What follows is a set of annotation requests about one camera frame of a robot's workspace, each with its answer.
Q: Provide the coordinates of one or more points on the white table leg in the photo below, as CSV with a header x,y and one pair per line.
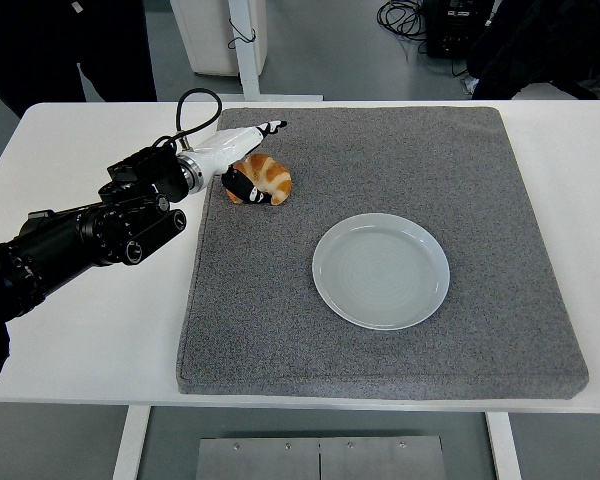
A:
x,y
505,450
130,445

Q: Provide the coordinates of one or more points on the white cabinet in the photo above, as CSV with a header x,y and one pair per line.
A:
x,y
200,35

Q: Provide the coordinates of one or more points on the pale grey round plate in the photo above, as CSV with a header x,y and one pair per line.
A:
x,y
380,272

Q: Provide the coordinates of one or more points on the grey metal plate with screws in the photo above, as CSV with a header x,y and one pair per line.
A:
x,y
320,460

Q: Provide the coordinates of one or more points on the person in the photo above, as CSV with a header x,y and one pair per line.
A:
x,y
40,45
545,45

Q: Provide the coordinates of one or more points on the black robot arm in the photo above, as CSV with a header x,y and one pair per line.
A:
x,y
55,240

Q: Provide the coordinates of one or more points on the golden croissant bread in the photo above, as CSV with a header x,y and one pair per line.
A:
x,y
276,176

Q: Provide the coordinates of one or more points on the grey fabric mat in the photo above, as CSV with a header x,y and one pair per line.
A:
x,y
380,150

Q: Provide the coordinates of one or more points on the black computer case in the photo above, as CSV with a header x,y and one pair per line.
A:
x,y
450,25

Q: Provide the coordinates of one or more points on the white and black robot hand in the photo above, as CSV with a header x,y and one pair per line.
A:
x,y
225,145

